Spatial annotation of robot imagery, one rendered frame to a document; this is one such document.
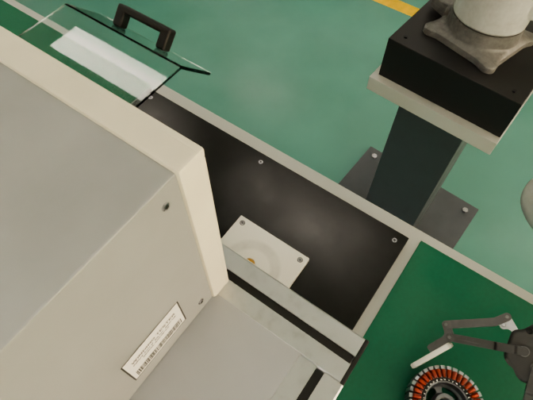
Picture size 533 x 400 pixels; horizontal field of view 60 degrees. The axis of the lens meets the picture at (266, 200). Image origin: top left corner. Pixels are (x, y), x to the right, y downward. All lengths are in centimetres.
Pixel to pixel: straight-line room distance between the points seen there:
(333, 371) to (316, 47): 204
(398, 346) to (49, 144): 66
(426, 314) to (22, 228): 70
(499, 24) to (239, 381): 86
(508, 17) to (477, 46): 8
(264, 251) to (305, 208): 12
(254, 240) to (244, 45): 163
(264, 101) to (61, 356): 187
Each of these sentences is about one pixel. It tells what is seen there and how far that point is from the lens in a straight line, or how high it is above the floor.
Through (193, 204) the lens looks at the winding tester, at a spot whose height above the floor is 128.
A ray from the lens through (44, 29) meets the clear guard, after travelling 81.
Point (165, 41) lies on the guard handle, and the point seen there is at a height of 105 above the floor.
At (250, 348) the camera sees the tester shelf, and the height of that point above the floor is 111.
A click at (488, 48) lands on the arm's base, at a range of 110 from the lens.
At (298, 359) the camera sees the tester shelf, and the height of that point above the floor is 111.
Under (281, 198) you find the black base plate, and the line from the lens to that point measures 88.
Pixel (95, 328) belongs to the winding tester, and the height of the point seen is 126.
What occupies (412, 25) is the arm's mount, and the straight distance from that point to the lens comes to 114.
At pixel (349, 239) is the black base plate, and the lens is 86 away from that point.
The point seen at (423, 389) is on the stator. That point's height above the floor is 78.
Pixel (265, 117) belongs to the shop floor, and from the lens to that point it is 203.
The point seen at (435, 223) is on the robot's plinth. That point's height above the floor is 2.
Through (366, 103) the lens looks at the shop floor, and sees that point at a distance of 213.
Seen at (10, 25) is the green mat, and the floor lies 75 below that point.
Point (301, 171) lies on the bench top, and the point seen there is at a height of 75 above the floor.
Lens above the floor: 153
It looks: 59 degrees down
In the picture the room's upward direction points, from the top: straight up
